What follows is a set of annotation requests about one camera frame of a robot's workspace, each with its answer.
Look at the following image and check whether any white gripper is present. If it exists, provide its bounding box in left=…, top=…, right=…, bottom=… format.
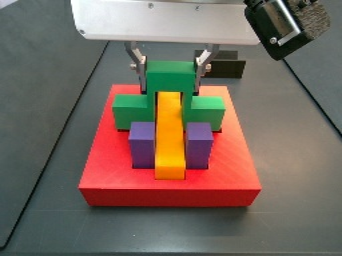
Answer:
left=71, top=0, right=260, bottom=94

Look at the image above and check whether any green bridge-shaped block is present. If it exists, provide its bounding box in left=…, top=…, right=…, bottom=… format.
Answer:
left=113, top=61, right=226, bottom=131

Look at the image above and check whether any black metal fixture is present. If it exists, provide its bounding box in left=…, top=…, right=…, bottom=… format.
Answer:
left=205, top=50, right=246, bottom=79

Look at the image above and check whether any red base board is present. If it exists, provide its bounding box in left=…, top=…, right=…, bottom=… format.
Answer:
left=79, top=85, right=262, bottom=207

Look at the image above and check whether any purple peg left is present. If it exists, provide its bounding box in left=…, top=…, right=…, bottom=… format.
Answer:
left=129, top=122, right=155, bottom=169

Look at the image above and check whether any purple peg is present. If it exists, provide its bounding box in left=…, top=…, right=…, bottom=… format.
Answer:
left=129, top=122, right=155, bottom=169
left=186, top=122, right=214, bottom=169

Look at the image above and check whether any yellow long bar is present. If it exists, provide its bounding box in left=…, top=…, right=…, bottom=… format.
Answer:
left=155, top=92, right=186, bottom=180

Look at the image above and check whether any purple peg right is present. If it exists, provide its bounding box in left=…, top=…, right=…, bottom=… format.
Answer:
left=186, top=122, right=214, bottom=169

